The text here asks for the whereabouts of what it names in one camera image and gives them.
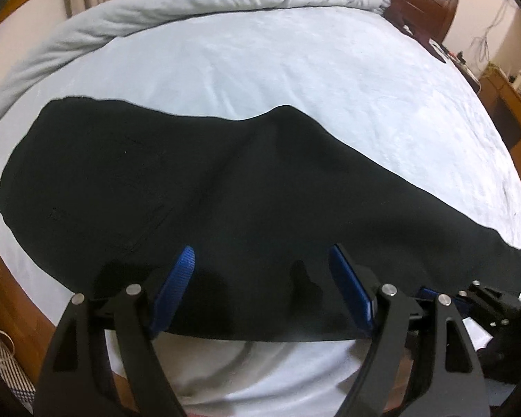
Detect wooden side cabinet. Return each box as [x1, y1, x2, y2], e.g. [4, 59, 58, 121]
[478, 66, 521, 178]

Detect dark wooden headboard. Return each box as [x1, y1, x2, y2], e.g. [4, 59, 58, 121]
[371, 0, 460, 46]

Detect light blue bed sheet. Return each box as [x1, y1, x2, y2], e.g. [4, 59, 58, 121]
[0, 5, 521, 414]

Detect black pants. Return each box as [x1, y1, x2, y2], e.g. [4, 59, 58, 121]
[0, 97, 521, 342]

